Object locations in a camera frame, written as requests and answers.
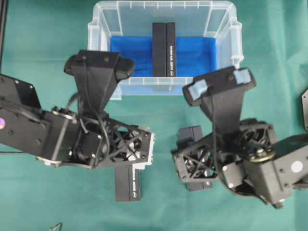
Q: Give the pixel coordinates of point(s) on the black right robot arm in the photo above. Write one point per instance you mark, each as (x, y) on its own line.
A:
(249, 162)

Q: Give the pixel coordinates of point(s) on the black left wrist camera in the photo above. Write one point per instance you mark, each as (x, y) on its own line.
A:
(97, 74)

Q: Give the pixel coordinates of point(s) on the black D415 camera box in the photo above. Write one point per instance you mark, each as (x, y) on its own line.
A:
(127, 184)

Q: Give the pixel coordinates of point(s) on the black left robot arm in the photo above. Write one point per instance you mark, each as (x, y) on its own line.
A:
(61, 137)

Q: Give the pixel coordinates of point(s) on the black aluminium frame rail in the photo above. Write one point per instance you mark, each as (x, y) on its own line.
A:
(3, 16)

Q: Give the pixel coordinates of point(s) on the thin metal wire object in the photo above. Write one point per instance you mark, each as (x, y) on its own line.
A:
(56, 227)

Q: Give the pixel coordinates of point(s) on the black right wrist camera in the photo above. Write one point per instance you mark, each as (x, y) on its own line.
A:
(220, 95)

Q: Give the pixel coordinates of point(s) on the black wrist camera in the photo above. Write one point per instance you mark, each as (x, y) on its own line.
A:
(220, 95)
(97, 74)

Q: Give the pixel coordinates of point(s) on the clear plastic storage case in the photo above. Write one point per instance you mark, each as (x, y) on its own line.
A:
(208, 37)

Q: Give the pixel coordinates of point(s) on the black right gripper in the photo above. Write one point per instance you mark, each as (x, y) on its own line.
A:
(199, 159)

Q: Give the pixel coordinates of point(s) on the black remaining camera box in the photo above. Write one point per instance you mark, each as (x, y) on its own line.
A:
(164, 57)

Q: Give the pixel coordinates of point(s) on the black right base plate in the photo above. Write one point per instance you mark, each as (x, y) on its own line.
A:
(304, 100)

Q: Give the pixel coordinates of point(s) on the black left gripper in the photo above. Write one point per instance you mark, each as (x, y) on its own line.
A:
(105, 142)

